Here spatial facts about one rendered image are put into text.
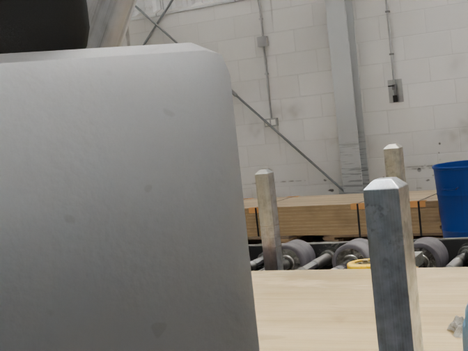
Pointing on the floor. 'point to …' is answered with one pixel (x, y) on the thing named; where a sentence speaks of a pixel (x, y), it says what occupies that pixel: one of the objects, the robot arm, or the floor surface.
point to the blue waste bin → (453, 197)
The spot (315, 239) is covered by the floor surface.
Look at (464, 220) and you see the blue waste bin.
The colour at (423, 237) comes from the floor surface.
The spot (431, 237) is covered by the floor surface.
